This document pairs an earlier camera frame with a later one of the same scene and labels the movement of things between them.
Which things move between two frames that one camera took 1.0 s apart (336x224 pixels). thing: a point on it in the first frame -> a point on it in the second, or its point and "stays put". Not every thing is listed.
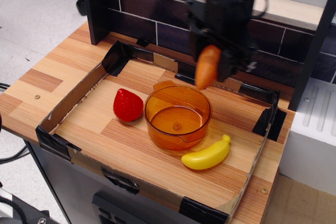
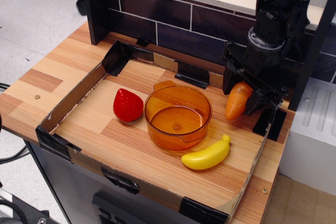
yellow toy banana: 209,158 stays put
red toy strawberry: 127,106 stays put
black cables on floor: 25,151 stays put
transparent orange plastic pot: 176,116 stays put
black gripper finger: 198,42 -> 230,79
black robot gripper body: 223,20 -> 260,65
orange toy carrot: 207,67 -> 237,99
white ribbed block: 310,155 stays put
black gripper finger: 230,61 -> 259,100
